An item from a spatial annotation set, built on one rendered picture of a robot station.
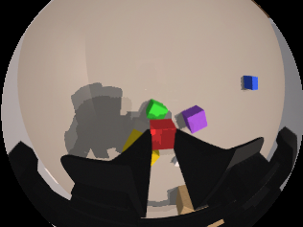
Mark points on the red block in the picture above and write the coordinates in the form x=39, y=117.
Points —
x=163, y=134

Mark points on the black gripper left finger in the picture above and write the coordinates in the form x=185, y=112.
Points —
x=128, y=172

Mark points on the purple cube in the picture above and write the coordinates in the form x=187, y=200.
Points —
x=194, y=118

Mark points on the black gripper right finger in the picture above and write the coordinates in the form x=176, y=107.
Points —
x=204, y=166

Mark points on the blue block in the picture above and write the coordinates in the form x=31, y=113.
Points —
x=251, y=82

